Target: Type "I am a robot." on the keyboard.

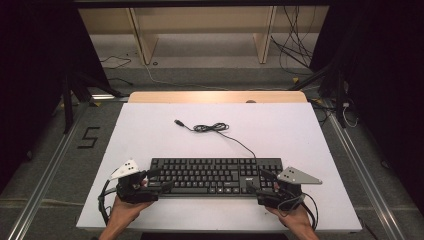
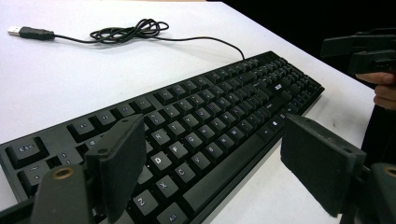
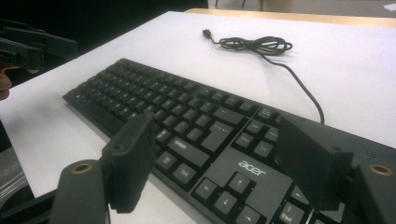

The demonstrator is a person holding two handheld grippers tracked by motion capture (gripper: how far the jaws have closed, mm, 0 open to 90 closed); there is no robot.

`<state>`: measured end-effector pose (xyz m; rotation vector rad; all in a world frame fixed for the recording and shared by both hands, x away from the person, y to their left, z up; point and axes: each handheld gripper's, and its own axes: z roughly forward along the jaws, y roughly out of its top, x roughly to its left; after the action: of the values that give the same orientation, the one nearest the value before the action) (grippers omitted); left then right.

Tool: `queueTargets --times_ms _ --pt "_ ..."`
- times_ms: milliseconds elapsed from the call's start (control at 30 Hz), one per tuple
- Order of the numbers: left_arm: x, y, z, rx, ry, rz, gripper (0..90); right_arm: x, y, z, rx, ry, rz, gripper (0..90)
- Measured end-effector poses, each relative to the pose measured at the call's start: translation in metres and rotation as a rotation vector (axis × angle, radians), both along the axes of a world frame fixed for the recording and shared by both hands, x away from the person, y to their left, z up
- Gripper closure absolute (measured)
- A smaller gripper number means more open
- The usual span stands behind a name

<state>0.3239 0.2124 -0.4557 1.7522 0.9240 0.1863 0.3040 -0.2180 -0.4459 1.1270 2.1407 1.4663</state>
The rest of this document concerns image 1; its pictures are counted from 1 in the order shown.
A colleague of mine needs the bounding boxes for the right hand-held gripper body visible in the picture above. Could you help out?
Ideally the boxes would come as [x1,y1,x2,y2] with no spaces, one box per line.
[255,166,324,212]

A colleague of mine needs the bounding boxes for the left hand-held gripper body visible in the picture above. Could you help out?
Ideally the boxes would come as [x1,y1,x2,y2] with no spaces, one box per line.
[109,158,162,205]

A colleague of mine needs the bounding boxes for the black keyboard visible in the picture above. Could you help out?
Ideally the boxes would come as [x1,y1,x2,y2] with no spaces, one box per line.
[148,157,285,198]

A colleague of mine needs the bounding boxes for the person's left hand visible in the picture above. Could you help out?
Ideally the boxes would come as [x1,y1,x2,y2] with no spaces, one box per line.
[107,179,155,228]

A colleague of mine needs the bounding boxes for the person's right hand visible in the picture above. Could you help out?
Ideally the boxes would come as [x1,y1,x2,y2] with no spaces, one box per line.
[264,202,315,232]

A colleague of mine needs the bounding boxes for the white board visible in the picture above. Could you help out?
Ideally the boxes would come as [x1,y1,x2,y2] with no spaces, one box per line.
[75,102,363,234]

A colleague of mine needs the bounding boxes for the short silver bar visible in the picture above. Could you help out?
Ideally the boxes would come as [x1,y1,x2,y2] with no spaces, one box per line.
[89,94,130,102]

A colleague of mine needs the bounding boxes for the wooden table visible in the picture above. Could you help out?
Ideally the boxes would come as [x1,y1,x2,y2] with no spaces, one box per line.
[128,90,308,104]

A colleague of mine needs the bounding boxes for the black metal stand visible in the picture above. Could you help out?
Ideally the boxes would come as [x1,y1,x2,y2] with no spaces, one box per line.
[288,62,348,130]
[61,70,125,135]

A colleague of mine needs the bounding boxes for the light wooden shelf unit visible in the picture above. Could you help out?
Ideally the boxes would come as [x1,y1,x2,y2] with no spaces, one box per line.
[78,5,330,66]

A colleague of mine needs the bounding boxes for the black curtain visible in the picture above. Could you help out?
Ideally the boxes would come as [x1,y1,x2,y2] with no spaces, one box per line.
[309,0,424,216]
[0,0,112,195]

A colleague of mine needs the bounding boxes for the black keyboard cable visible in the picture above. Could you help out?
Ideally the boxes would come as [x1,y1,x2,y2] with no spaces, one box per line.
[173,119,258,160]

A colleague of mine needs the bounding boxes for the aluminium floor rail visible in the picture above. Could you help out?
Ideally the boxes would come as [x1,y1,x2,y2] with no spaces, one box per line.
[6,108,85,240]
[327,105,406,240]

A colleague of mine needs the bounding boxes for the white floor cable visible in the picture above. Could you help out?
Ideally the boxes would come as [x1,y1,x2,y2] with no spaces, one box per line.
[143,63,232,92]

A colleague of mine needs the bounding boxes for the white looped cable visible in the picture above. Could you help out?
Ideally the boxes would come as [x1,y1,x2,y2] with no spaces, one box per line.
[341,100,360,129]

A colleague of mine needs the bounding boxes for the thin black floor cable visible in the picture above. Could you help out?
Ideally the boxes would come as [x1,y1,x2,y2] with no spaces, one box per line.
[99,55,133,70]

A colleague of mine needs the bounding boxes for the bundle of black cables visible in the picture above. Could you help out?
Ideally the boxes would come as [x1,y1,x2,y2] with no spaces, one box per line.
[269,5,317,76]

